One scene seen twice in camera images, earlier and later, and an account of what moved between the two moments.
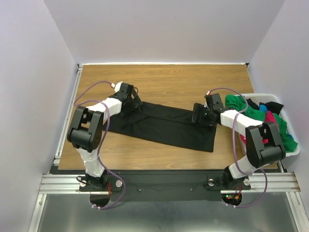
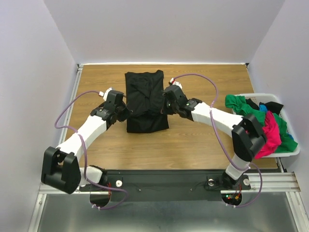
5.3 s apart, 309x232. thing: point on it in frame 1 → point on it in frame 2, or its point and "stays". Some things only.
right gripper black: [197, 113] → [167, 104]
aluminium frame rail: [59, 183] stays
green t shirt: [237, 103] stays
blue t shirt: [263, 108] stays
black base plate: [164, 185] stays
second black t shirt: [272, 106] stays
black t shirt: [168, 124] → [144, 93]
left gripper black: [135, 103] → [127, 113]
